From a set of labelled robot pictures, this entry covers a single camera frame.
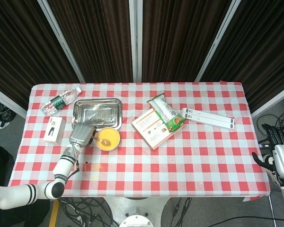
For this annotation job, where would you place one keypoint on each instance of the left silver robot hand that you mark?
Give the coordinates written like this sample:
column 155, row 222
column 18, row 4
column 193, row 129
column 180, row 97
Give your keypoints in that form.
column 81, row 134

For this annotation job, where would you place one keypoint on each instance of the metal spoon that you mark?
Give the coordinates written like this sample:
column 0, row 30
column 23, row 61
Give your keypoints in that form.
column 105, row 142

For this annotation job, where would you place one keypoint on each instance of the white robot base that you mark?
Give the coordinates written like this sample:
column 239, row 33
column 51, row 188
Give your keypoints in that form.
column 137, row 217

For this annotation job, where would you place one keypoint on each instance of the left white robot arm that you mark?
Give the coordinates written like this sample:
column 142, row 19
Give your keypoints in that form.
column 64, row 165

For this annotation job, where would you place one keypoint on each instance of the beige bowl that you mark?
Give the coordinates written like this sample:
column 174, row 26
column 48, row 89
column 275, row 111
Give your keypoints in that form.
column 107, row 149

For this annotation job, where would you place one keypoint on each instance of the stainless steel tray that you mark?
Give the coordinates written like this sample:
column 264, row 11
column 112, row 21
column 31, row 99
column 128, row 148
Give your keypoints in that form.
column 97, row 113

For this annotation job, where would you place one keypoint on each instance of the small white product box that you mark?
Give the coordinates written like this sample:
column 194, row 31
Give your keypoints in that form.
column 54, row 132

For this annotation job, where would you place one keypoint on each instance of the clear plastic water bottle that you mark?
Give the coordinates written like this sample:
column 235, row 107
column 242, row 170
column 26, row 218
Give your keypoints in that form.
column 59, row 101

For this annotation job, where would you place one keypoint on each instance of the flat box with orange print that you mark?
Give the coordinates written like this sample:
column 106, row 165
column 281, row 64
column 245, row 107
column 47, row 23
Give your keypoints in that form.
column 151, row 134

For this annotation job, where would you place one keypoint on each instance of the red white checked tablecloth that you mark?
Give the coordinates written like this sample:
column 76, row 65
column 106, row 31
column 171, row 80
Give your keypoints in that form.
column 156, row 165

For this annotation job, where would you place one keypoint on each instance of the black bulky object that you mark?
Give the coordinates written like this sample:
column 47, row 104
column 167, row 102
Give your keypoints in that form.
column 0, row 165

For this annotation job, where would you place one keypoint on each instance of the white folding stand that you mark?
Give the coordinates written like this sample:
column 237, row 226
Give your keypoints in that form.
column 208, row 117

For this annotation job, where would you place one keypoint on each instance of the green snack bag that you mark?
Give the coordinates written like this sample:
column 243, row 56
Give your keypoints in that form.
column 170, row 116

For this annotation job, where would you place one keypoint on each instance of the white partition post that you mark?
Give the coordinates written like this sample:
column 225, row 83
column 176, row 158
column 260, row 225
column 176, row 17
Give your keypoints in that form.
column 217, row 40
column 136, row 40
column 272, row 100
column 61, row 40
column 7, row 100

